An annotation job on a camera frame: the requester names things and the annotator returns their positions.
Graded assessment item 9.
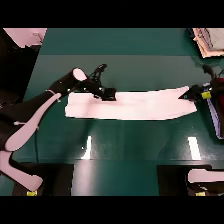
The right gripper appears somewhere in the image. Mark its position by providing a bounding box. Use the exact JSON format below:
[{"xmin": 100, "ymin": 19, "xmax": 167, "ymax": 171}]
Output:
[{"xmin": 185, "ymin": 84, "xmax": 213, "ymax": 102}]

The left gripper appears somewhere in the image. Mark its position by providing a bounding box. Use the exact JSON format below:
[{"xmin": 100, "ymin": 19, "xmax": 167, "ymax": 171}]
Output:
[{"xmin": 95, "ymin": 86, "xmax": 118, "ymax": 102}]

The white T-shirt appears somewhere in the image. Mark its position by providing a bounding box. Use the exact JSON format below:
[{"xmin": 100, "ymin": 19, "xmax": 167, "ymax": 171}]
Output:
[{"xmin": 64, "ymin": 85, "xmax": 199, "ymax": 121}]

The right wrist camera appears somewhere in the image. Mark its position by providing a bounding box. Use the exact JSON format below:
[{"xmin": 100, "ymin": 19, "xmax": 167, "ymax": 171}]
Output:
[{"xmin": 201, "ymin": 64, "xmax": 216, "ymax": 82}]

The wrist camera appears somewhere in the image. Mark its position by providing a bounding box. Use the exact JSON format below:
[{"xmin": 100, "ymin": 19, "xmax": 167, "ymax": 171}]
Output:
[
  {"xmin": 87, "ymin": 63, "xmax": 109, "ymax": 85},
  {"xmin": 201, "ymin": 64, "xmax": 216, "ymax": 82}
]

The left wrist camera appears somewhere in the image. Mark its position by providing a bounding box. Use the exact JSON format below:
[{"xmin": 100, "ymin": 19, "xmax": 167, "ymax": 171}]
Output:
[{"xmin": 87, "ymin": 63, "xmax": 109, "ymax": 85}]

